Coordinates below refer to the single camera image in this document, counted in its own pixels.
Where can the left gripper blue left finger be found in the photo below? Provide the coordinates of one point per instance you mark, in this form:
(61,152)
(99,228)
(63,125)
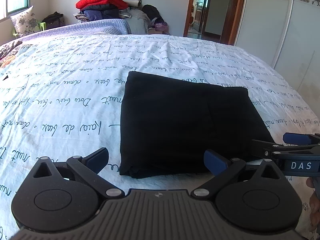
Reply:
(86,169)

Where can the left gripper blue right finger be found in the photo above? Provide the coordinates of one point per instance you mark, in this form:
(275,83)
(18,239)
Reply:
(224,172)

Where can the black pants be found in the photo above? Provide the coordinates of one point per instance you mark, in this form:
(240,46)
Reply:
(166,125)

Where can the person right hand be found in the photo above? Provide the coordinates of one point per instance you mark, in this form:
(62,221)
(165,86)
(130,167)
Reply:
(314,205)

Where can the white script-print bed sheet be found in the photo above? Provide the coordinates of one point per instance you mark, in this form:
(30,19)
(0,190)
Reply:
(61,97)

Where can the colourful floral bed cover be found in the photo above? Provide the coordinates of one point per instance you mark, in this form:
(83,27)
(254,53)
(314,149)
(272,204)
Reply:
(11,50)

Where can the green plastic chair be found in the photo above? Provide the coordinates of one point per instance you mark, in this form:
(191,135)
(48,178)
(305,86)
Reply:
(42,26)

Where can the grey garment pile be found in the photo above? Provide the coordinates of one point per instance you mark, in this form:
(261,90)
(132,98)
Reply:
(138,21)

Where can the navy puffer jacket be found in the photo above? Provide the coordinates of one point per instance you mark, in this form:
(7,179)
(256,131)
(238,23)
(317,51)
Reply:
(100,12)

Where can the floral white pillow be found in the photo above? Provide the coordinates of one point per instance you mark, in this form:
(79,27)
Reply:
(25,23)

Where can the black backpack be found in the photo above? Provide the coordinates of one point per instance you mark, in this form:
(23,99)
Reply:
(153,14)

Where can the red puffer jacket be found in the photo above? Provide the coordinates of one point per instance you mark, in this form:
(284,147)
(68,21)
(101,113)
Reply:
(120,4)

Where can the wooden door frame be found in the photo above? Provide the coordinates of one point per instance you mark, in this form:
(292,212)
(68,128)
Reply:
(214,20)

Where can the dark bag by wall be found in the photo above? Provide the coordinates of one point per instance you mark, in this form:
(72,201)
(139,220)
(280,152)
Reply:
(54,20)

